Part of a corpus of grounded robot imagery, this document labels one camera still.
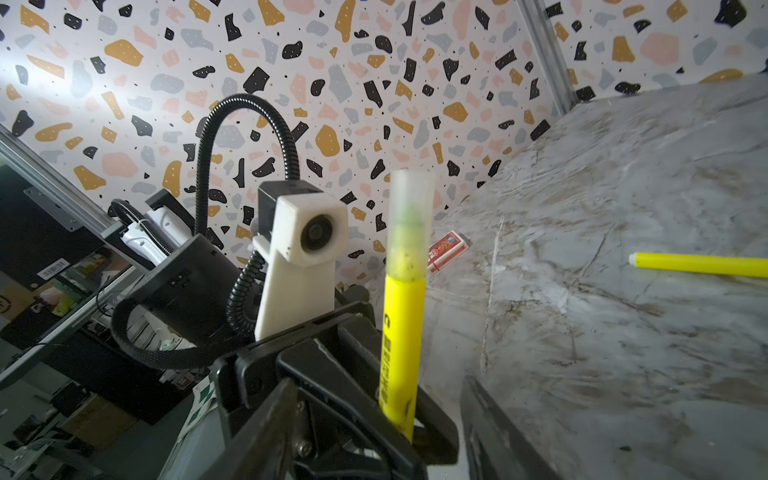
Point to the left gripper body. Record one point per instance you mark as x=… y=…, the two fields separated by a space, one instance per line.
x=244 y=378

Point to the red card packet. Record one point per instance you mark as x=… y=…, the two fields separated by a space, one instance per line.
x=445 y=250

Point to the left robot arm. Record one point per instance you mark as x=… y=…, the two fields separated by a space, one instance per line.
x=298 y=388

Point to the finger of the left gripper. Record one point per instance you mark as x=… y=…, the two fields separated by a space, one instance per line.
x=435 y=437
x=323 y=380

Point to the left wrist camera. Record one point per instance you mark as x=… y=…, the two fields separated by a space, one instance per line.
x=301 y=232

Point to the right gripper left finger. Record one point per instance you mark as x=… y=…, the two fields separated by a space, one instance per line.
x=262 y=449

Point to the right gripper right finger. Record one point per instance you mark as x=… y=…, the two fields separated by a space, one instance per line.
x=495 y=447

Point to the yellow highlighter pen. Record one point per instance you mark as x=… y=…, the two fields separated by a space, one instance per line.
x=716 y=265
x=402 y=327

